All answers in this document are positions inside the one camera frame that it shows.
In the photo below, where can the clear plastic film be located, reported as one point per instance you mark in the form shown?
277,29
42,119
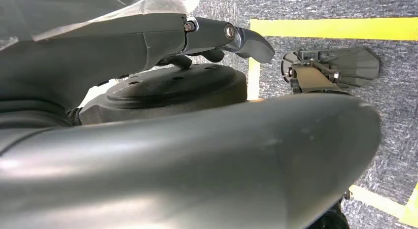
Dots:
156,5

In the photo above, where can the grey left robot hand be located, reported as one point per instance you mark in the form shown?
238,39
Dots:
98,54

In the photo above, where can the long yellow floor tape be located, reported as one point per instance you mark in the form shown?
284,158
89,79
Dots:
333,29

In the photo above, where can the angled yellow floor tape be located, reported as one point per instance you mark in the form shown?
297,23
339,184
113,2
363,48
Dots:
392,206

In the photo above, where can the ribbed grey left arm sleeve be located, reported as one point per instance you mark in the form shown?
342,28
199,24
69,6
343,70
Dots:
32,118

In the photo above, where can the black round robot joint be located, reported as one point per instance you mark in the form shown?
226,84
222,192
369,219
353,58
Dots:
169,90

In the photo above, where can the short yellow floor tape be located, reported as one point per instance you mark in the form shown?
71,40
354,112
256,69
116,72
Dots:
253,79

